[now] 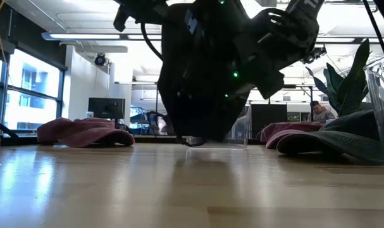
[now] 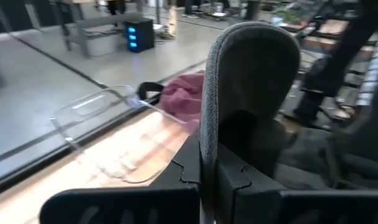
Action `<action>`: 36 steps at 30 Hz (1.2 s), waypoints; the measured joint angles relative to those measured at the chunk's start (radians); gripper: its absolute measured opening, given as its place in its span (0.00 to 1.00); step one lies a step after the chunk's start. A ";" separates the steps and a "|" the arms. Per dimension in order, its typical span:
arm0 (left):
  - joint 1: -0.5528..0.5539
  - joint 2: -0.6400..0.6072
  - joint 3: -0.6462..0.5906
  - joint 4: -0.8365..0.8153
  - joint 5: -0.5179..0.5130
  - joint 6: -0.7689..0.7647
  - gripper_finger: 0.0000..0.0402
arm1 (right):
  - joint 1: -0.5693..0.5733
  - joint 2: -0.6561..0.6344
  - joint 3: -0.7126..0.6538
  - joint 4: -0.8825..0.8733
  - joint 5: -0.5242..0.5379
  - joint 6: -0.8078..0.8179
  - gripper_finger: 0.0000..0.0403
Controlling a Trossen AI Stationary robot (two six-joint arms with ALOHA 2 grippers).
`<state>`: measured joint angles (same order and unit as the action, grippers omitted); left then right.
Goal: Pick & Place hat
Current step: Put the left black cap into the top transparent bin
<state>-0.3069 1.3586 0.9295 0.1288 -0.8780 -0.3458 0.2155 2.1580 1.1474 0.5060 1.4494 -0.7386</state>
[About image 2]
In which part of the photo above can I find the black frame clamp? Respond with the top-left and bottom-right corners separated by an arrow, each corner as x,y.
136,81 -> 164,105

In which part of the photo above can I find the grey metal bench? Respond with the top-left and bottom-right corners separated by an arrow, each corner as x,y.
59,11 -> 143,58

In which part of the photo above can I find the maroon baseball cap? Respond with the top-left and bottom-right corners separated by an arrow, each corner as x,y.
159,73 -> 206,134

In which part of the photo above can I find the clear plastic bin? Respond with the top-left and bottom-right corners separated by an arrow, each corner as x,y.
49,84 -> 202,184

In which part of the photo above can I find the black tower with blue lights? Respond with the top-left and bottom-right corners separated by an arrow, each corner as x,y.
124,17 -> 156,54

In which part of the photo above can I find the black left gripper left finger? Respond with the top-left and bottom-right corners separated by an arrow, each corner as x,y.
39,130 -> 202,224

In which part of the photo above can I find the person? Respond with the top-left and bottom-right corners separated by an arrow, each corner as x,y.
355,26 -> 378,108

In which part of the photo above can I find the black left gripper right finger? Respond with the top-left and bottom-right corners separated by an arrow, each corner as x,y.
215,142 -> 378,224

